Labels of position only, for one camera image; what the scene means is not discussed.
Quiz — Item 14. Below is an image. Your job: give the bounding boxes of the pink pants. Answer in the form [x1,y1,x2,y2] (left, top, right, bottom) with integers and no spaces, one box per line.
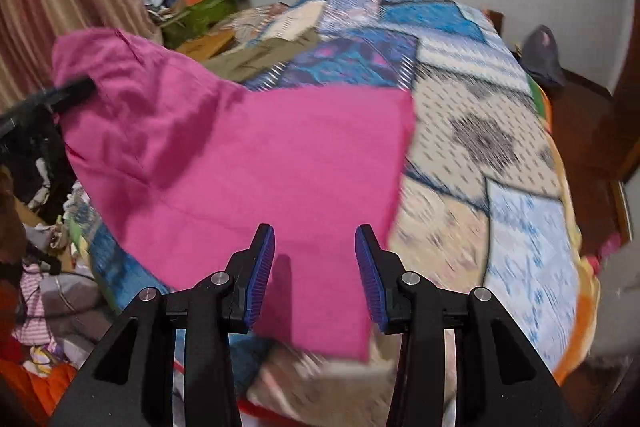
[52,28,416,361]

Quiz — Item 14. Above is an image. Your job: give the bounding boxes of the wooden lap desk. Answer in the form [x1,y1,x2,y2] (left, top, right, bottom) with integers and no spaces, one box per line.
[177,29,235,63]

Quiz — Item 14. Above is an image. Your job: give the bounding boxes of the green storage bag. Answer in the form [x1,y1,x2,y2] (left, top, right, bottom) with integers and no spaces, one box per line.
[160,0,238,50]

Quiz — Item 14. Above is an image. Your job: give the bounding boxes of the olive green pants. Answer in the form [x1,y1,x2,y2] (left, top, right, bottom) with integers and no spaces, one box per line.
[202,28,321,82]

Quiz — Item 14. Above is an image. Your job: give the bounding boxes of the blue patchwork bedspread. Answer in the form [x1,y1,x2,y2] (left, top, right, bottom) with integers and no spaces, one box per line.
[89,0,599,426]

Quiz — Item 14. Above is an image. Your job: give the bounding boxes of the orange striped blanket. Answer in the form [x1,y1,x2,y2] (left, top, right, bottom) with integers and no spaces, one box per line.
[208,2,290,46]

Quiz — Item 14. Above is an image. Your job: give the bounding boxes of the grey backpack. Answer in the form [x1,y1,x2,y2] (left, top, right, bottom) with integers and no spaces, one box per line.
[520,25,566,89]

